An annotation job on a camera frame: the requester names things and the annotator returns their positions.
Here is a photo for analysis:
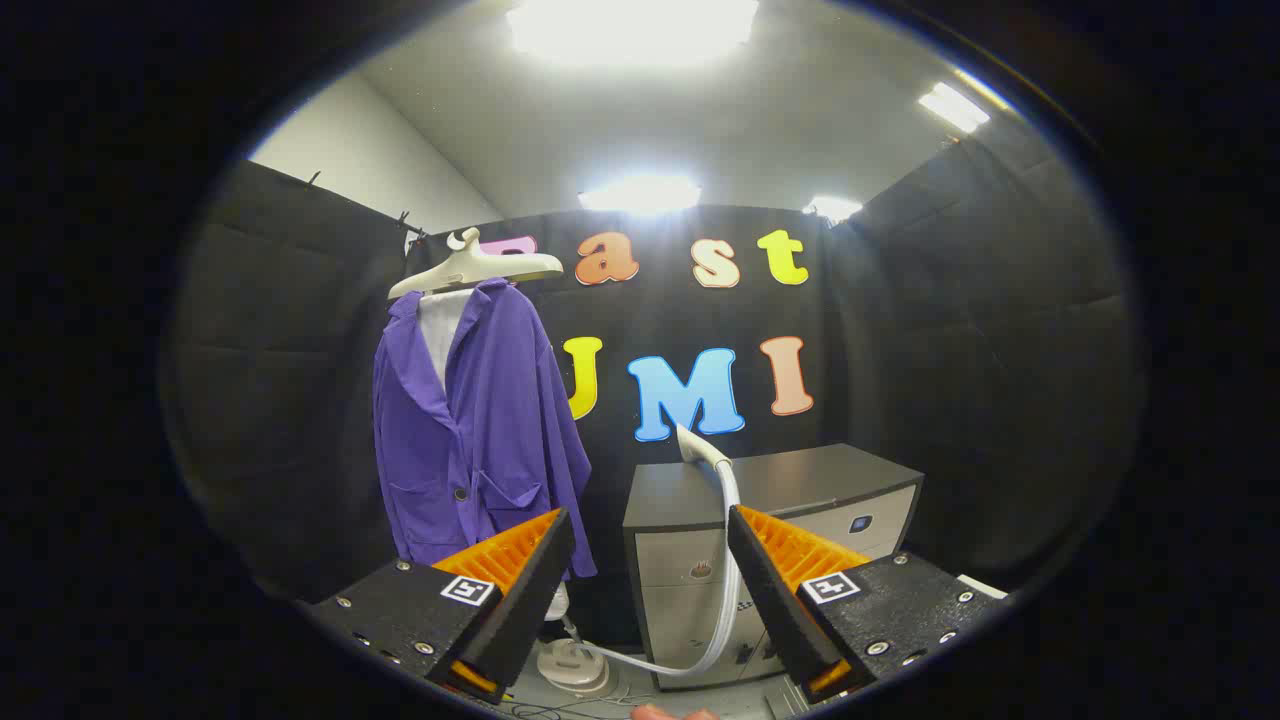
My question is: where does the purple corduroy jacket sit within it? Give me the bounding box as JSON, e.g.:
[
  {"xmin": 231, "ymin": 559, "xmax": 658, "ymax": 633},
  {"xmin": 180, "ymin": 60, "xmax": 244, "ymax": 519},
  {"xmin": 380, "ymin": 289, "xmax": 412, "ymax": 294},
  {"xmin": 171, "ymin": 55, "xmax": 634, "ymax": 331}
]
[{"xmin": 372, "ymin": 278, "xmax": 599, "ymax": 581}]

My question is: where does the large ceiling light panel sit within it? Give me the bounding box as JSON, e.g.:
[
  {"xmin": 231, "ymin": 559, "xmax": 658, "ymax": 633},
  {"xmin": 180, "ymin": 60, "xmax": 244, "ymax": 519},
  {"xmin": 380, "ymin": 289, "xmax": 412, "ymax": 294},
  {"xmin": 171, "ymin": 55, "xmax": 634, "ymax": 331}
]
[{"xmin": 505, "ymin": 0, "xmax": 761, "ymax": 66}]

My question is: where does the white plastic clothes hanger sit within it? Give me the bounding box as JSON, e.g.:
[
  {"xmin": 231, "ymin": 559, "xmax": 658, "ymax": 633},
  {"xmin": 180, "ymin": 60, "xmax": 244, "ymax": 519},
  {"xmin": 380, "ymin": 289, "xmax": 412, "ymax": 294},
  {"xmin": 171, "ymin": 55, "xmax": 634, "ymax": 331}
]
[{"xmin": 388, "ymin": 227, "xmax": 564, "ymax": 301}]

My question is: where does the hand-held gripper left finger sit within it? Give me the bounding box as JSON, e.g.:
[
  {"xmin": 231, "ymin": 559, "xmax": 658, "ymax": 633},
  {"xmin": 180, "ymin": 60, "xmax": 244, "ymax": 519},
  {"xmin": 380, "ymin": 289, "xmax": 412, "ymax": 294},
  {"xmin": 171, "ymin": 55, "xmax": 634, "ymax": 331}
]
[{"xmin": 310, "ymin": 507, "xmax": 577, "ymax": 704}]

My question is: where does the grey cabinet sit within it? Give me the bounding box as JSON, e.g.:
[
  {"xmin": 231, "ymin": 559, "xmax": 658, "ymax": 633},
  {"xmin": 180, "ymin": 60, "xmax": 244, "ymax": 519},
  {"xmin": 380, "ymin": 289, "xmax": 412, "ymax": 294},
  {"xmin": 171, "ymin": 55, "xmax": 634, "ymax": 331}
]
[{"xmin": 622, "ymin": 443, "xmax": 925, "ymax": 693}]

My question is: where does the white garment steamer base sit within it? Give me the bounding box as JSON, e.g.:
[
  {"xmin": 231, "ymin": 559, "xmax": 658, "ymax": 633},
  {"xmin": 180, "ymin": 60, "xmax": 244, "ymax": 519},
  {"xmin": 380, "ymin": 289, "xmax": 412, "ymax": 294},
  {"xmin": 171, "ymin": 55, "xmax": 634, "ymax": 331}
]
[{"xmin": 537, "ymin": 585, "xmax": 613, "ymax": 696}]

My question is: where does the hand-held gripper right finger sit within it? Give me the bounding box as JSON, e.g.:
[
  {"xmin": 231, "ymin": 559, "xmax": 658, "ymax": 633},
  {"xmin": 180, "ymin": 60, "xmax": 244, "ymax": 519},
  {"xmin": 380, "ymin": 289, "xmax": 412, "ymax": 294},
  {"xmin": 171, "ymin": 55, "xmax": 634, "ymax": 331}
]
[{"xmin": 727, "ymin": 505, "xmax": 1009, "ymax": 704}]

